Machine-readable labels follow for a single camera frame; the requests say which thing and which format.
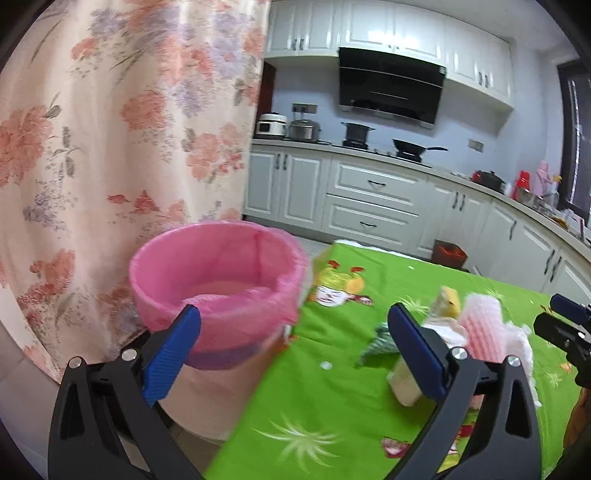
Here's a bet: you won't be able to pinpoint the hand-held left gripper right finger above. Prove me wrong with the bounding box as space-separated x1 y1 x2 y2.
387 302 544 480

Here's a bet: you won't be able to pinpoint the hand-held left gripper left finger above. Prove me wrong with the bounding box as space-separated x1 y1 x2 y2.
47 304 204 480

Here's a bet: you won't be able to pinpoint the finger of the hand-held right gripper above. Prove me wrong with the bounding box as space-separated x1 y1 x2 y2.
549 294 591 324
533 311 591 356

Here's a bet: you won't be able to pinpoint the green striped rag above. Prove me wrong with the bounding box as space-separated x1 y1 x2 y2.
355 323 400 367

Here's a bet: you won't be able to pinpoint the yellow sponge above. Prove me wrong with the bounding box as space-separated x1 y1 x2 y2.
427 286 462 321

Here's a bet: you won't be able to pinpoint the pink lined trash bin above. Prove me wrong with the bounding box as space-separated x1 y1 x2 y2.
128 220 311 439

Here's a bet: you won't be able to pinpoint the person's right hand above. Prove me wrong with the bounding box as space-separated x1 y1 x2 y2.
566 388 591 448

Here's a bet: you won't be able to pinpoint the white foam block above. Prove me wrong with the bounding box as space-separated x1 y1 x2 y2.
385 357 423 407

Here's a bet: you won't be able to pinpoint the white crumpled paper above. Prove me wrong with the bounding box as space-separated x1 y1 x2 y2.
422 318 468 347

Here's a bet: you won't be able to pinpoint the pink foam fruit net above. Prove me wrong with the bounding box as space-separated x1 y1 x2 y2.
462 293 509 363

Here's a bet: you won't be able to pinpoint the green cartoon tablecloth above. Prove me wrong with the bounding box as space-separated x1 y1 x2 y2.
203 240 587 480

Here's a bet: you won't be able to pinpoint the dark floor bin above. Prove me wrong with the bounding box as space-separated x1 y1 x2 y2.
433 239 468 269

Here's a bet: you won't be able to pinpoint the steel bowl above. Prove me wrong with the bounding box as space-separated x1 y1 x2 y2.
517 187 546 208

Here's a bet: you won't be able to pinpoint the pink thermos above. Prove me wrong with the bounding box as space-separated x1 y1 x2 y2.
536 159 552 195

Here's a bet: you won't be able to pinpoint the dark red pot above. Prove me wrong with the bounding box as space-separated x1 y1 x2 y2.
471 170 506 192

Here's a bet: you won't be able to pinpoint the white lower cabinets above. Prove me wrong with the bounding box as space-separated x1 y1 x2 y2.
244 138 591 296

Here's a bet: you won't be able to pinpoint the white cabinets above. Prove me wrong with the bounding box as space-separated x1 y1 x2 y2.
244 138 591 296
265 0 515 109

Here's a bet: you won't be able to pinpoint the dark framed window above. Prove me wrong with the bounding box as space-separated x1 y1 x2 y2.
556 60 591 217

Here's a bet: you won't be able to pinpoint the black gas stove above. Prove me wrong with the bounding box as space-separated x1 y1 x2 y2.
335 141 432 167

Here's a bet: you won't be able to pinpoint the black frying pan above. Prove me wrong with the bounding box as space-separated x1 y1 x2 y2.
392 138 448 160

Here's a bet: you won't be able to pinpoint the floral curtain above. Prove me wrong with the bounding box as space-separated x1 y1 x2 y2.
0 0 271 384

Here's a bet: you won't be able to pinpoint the black cooking pot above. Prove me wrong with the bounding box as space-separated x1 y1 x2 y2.
342 121 376 146

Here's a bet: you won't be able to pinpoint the white rice cooker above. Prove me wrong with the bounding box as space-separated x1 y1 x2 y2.
255 112 289 139

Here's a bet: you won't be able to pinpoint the silver pressure cooker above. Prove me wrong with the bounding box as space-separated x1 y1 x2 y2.
288 117 321 143

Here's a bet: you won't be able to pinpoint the black range hood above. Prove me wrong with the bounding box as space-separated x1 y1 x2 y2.
338 47 448 129

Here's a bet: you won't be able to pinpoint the white upper cabinets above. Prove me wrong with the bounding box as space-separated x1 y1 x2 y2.
265 0 515 109

